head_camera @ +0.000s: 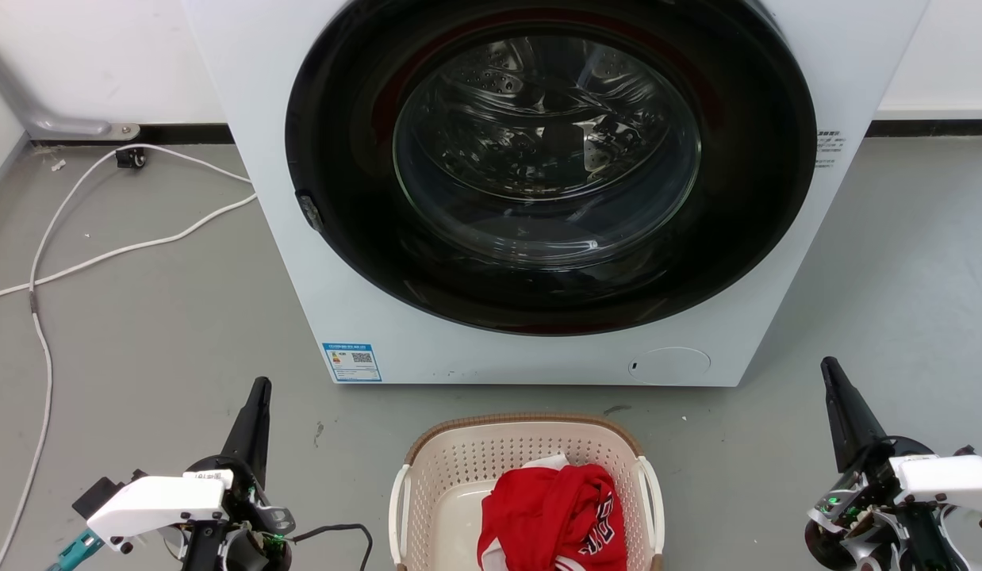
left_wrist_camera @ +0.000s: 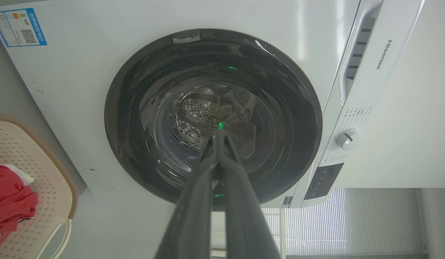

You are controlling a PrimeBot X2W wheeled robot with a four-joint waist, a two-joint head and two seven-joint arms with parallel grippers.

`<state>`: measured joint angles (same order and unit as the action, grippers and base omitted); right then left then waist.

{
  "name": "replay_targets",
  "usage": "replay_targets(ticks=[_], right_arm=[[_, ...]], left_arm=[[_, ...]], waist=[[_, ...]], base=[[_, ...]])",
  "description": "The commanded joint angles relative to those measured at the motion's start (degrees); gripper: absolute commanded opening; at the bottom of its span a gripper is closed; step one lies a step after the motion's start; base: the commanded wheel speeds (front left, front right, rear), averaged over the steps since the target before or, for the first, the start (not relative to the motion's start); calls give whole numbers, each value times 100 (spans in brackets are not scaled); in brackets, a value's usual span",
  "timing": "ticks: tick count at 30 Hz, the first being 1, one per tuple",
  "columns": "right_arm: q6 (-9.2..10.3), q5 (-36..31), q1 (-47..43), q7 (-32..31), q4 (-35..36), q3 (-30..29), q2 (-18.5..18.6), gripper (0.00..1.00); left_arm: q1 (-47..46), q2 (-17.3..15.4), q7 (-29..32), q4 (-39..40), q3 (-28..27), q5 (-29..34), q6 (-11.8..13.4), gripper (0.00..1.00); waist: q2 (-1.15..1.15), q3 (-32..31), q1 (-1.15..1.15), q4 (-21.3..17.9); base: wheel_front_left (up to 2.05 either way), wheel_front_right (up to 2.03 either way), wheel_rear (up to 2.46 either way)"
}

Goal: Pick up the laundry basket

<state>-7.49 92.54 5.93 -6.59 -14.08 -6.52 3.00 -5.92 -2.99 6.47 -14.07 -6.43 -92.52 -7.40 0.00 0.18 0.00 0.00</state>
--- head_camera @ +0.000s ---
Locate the black round washer door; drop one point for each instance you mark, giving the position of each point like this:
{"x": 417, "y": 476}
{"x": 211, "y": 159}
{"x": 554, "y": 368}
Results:
{"x": 340, "y": 198}

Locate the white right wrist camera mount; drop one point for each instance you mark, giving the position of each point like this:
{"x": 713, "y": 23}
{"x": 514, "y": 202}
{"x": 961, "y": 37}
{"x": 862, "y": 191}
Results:
{"x": 947, "y": 476}

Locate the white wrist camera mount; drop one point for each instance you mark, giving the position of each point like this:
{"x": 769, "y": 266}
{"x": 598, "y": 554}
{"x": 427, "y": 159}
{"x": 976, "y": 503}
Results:
{"x": 947, "y": 476}
{"x": 158, "y": 503}

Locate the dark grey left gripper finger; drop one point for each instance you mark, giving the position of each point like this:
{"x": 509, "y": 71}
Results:
{"x": 251, "y": 436}

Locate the round white filter cover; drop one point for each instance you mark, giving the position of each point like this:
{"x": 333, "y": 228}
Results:
{"x": 669, "y": 366}

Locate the beige perforated laundry basket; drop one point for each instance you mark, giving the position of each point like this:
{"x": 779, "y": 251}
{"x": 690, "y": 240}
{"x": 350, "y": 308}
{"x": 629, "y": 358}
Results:
{"x": 459, "y": 476}

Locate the red jersey garment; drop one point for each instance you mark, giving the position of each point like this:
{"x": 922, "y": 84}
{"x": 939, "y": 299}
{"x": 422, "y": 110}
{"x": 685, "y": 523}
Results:
{"x": 550, "y": 519}

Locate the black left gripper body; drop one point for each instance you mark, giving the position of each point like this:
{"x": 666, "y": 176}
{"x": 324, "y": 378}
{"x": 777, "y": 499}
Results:
{"x": 257, "y": 523}

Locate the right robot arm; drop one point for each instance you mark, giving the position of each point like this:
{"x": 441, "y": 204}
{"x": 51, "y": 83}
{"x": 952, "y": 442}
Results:
{"x": 927, "y": 543}

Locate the white garment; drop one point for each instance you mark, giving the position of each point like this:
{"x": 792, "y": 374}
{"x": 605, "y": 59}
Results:
{"x": 548, "y": 461}

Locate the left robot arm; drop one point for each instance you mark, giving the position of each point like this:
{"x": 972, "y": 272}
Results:
{"x": 201, "y": 551}

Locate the small printed text sticker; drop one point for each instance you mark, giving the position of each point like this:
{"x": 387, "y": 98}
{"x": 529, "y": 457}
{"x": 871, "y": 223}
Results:
{"x": 828, "y": 149}

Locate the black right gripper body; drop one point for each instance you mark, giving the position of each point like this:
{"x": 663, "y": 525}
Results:
{"x": 852, "y": 507}

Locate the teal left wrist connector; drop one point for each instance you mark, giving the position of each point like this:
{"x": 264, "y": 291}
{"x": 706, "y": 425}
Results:
{"x": 74, "y": 551}

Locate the white front-loading washing machine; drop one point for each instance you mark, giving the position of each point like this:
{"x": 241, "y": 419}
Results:
{"x": 459, "y": 357}

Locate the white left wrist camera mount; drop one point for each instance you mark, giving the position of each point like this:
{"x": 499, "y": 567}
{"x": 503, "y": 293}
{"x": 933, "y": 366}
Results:
{"x": 158, "y": 503}

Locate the blue energy label sticker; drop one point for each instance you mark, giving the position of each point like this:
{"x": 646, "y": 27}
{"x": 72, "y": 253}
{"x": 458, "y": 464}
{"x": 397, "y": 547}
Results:
{"x": 350, "y": 362}

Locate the grey wall pipe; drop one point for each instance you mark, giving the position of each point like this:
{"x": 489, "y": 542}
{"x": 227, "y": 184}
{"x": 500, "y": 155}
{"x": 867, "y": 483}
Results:
{"x": 63, "y": 125}

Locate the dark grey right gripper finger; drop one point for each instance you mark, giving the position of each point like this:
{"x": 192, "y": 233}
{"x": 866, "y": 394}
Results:
{"x": 849, "y": 420}

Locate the small black floor caster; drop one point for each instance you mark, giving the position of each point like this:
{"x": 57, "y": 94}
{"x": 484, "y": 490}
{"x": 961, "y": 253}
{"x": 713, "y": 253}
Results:
{"x": 131, "y": 158}

